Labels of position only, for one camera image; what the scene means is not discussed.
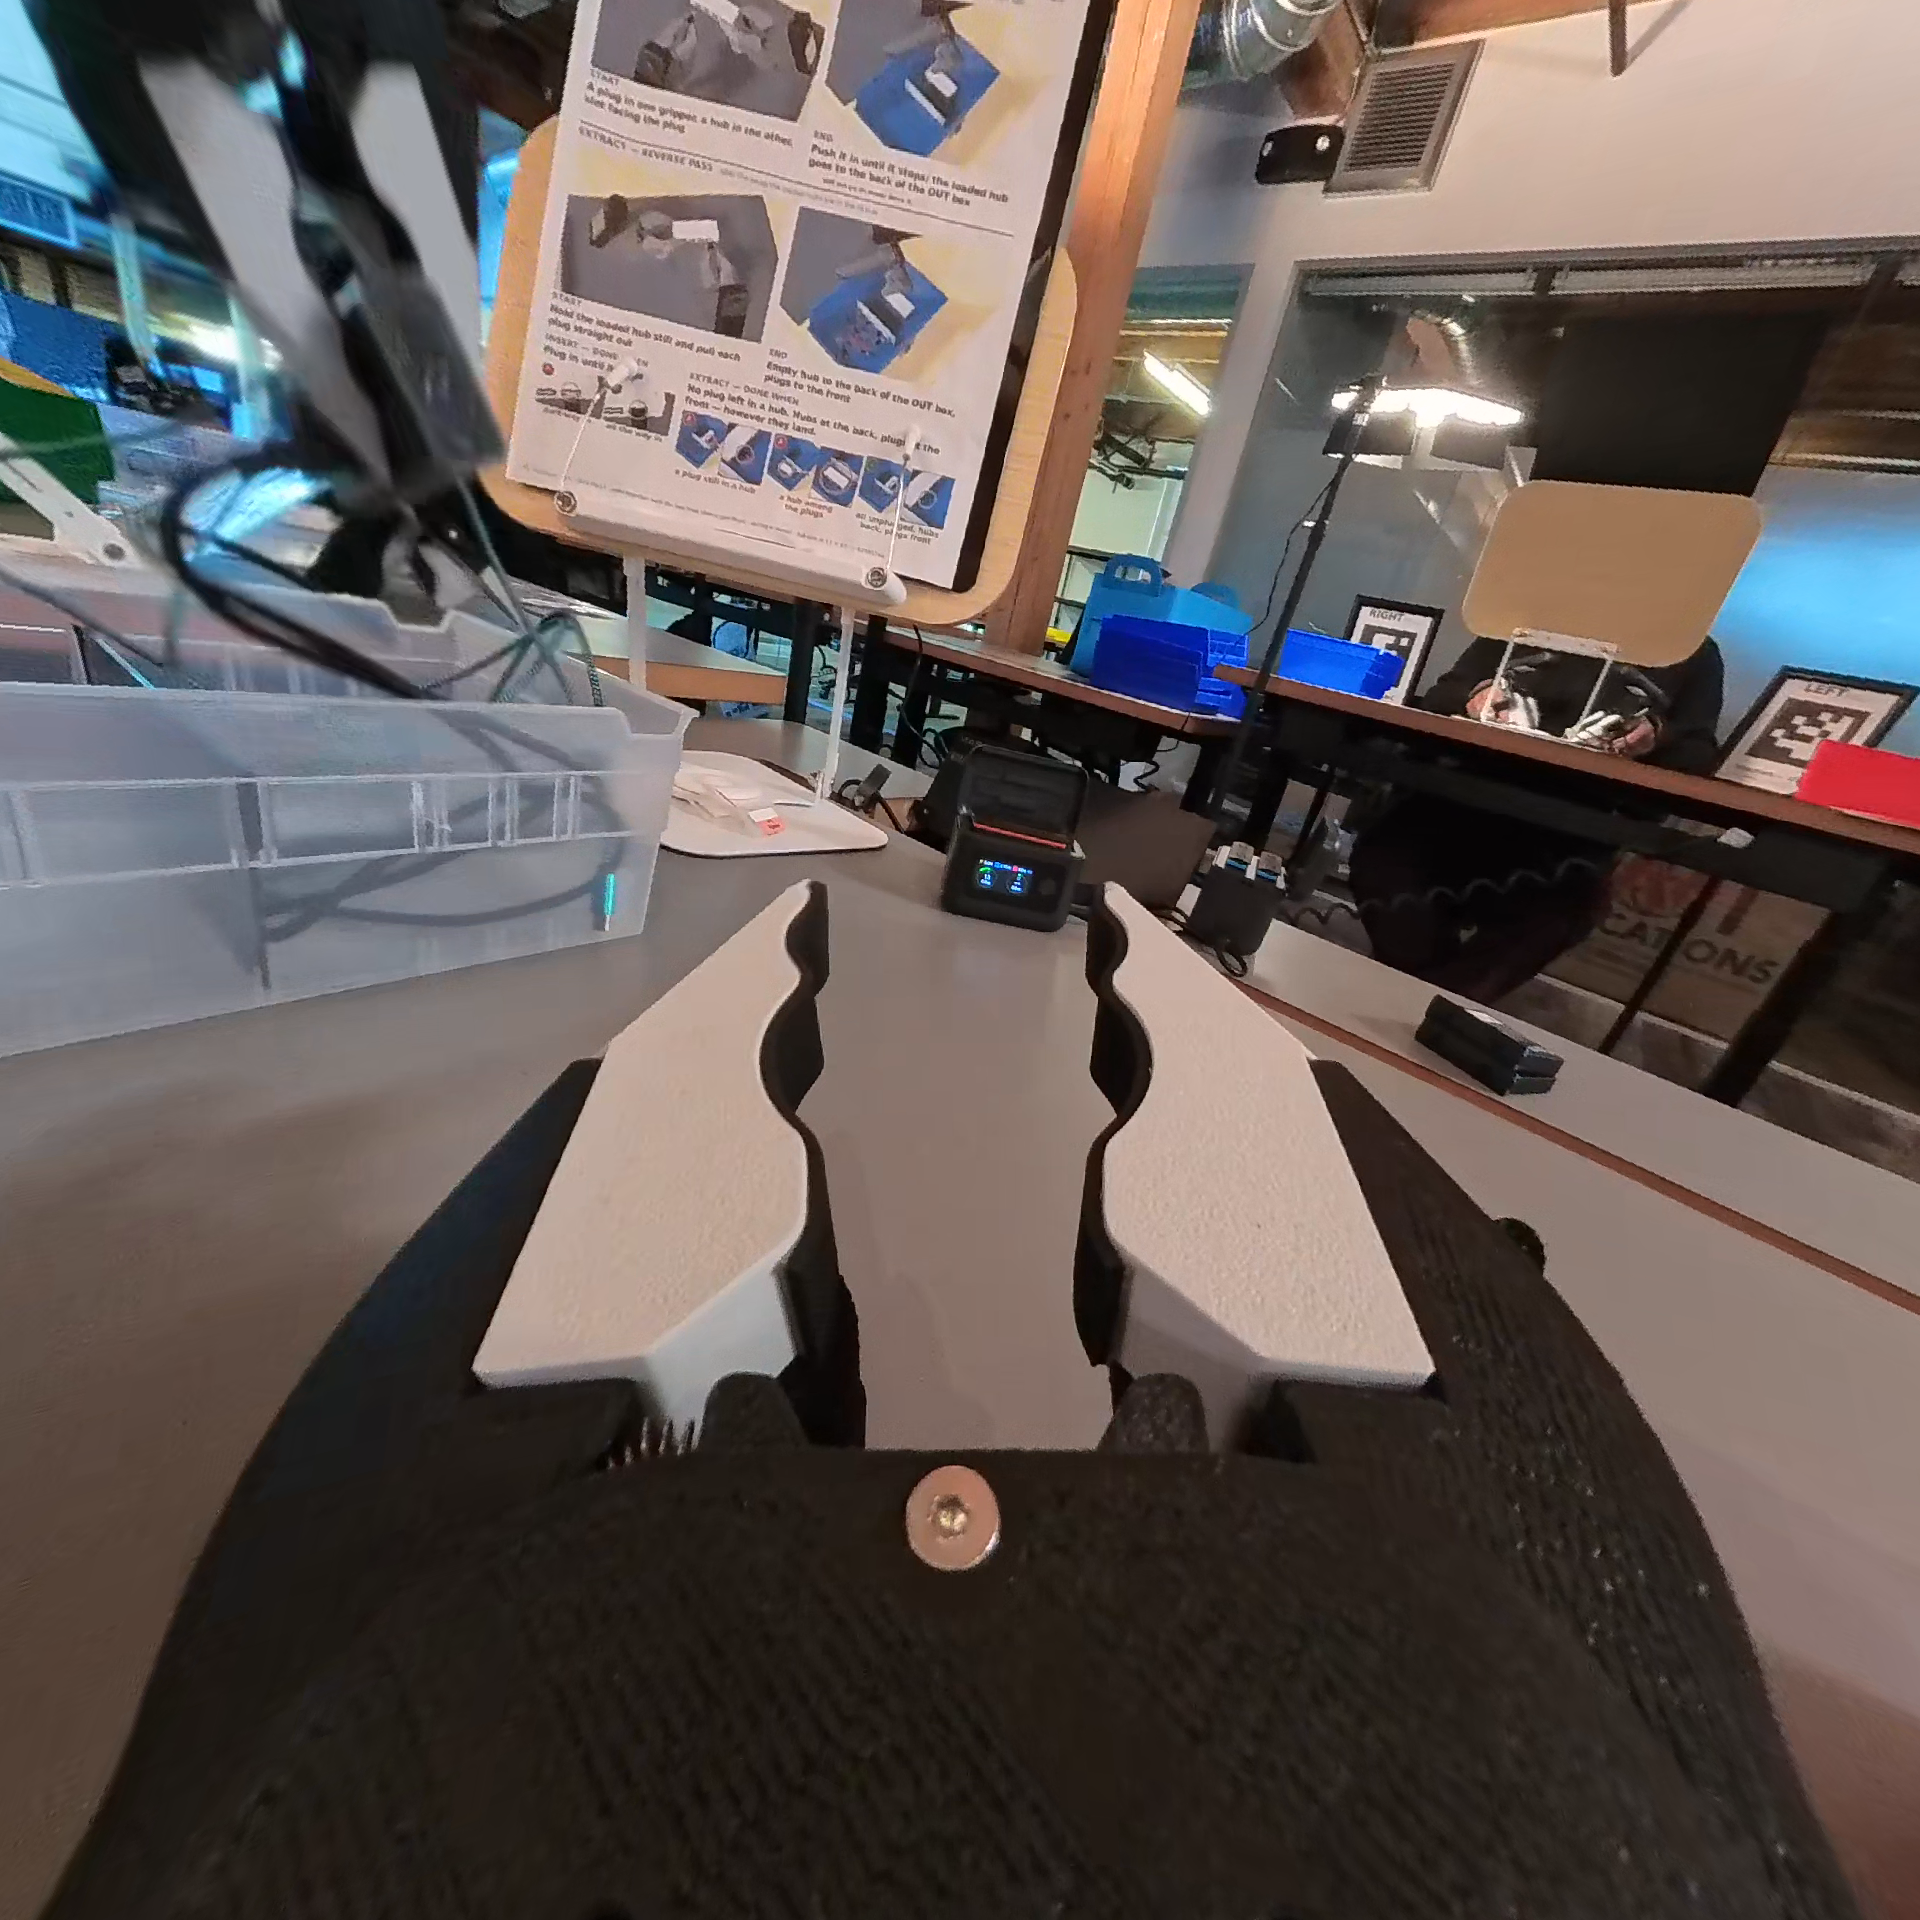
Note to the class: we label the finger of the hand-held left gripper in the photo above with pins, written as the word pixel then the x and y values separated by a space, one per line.
pixel 412 194
pixel 242 224

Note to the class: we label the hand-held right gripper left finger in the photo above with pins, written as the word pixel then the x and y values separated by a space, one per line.
pixel 662 1201

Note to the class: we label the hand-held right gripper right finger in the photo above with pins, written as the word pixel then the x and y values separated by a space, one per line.
pixel 1261 1201

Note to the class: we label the clear plastic bin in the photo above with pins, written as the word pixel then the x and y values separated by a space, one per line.
pixel 300 931

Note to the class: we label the black battery pack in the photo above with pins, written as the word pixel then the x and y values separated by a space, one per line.
pixel 1489 1046

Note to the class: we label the black battery charging dock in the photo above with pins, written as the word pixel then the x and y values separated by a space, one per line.
pixel 1237 907

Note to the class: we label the white board stand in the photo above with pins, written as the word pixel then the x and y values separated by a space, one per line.
pixel 781 826

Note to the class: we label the printed instruction sheet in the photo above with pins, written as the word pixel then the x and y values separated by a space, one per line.
pixel 811 283

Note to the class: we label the black charger with display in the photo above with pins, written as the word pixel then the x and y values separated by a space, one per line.
pixel 1014 855

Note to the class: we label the cardboard box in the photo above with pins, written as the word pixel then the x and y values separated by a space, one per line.
pixel 1695 960

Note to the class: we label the blue plastic bin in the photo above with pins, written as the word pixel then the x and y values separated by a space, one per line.
pixel 1162 638
pixel 1330 663

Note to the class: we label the framed marker tag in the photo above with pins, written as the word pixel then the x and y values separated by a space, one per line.
pixel 1817 728
pixel 1395 648

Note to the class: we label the long dark work table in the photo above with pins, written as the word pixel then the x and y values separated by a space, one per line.
pixel 1651 774

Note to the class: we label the black light stand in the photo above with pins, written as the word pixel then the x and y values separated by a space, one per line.
pixel 1307 599

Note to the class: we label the tan board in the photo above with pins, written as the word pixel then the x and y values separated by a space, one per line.
pixel 1612 569

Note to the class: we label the red plastic bin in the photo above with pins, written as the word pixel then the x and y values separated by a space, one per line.
pixel 1862 781

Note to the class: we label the wooden post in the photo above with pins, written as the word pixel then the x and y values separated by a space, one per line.
pixel 1102 315

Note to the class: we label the silver air duct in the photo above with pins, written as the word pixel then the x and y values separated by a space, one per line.
pixel 1277 23

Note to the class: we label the grey wall vent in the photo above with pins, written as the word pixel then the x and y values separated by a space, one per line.
pixel 1402 112

